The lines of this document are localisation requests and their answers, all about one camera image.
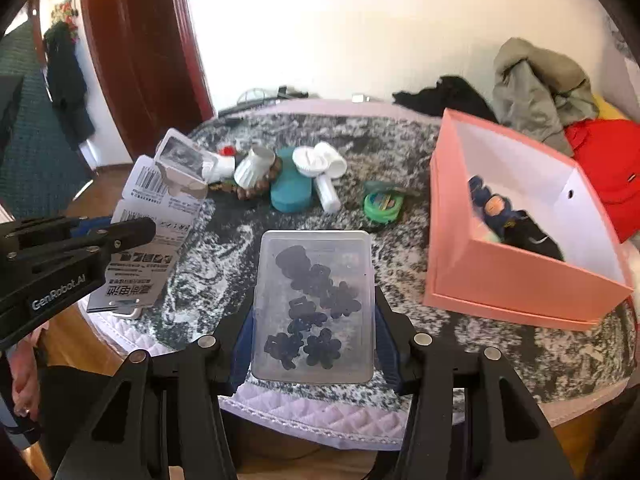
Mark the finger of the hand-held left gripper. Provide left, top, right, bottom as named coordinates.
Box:
left=70, top=216, right=157, bottom=262
left=0, top=215, right=114, bottom=242

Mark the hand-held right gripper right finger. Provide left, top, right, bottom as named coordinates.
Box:
left=374, top=287, right=577, bottom=480

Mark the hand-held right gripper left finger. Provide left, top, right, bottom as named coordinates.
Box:
left=54, top=287, right=257, bottom=480

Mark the clear plastic box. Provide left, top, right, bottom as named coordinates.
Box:
left=250, top=230, right=377, bottom=385

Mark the pink cardboard box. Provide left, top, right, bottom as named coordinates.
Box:
left=422, top=108, right=635, bottom=332

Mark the marbled desktop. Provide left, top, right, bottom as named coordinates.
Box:
left=86, top=98, right=639, bottom=450

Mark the person's left hand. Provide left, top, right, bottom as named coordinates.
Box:
left=9, top=340, right=42, bottom=433

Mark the white battery blister card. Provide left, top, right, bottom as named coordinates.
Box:
left=86, top=155, right=208, bottom=320

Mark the green quilted curtain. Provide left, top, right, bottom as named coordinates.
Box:
left=0, top=24, right=95, bottom=222

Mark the pile of black hair clips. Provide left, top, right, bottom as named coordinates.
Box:
left=263, top=245, right=362, bottom=372

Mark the clear square container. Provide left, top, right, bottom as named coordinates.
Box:
left=154, top=128, right=237, bottom=198

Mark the white ribbed cup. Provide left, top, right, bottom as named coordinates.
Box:
left=233, top=144, right=276, bottom=192

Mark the green tape roll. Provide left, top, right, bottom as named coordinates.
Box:
left=363, top=182, right=405, bottom=225

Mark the dark hanging coat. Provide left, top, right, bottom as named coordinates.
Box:
left=42, top=22, right=96, bottom=152

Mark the teal oval case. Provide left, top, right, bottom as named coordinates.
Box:
left=270, top=147, right=315, bottom=214

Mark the blue doll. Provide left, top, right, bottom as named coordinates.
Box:
left=468, top=175, right=522, bottom=242

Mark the dark red wooden door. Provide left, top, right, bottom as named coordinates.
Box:
left=79, top=0, right=216, bottom=162

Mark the black cloth item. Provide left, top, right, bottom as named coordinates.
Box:
left=500, top=212, right=566, bottom=262

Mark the black garment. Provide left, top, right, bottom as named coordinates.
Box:
left=392, top=75, right=499, bottom=124

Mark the red garment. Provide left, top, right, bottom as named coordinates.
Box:
left=565, top=118, right=640, bottom=244

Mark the grey-olive jacket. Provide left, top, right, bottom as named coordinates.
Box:
left=492, top=37, right=599, bottom=157

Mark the yellow cloth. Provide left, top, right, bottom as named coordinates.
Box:
left=592, top=94, right=632, bottom=121

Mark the brown beaded bracelet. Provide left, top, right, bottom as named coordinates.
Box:
left=207, top=156, right=285, bottom=203

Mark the black cable bundle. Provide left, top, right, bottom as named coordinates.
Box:
left=219, top=86, right=311, bottom=113

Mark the flower wall decoration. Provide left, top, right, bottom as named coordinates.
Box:
left=49, top=0, right=82, bottom=30

